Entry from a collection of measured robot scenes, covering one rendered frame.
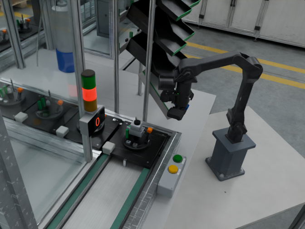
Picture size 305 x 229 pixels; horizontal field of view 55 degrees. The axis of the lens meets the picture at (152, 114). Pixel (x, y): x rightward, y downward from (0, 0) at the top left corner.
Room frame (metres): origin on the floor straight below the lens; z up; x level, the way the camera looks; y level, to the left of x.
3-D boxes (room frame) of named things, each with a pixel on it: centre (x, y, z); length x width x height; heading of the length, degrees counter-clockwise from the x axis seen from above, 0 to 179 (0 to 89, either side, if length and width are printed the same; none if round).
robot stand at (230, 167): (1.00, -0.38, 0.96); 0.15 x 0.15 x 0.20; 25
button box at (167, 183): (0.87, -0.11, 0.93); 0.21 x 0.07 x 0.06; 161
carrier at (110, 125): (1.10, 0.31, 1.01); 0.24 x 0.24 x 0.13; 71
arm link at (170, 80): (0.98, -0.07, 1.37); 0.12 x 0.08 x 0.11; 95
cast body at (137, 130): (1.02, 0.08, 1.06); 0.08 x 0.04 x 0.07; 72
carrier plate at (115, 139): (1.02, 0.07, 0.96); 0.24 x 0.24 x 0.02; 71
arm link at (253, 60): (1.00, -0.36, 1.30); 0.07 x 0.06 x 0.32; 5
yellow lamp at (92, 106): (0.88, 0.24, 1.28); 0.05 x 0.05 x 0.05
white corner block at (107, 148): (0.96, 0.19, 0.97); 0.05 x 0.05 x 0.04; 71
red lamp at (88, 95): (0.88, 0.24, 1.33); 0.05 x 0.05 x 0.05
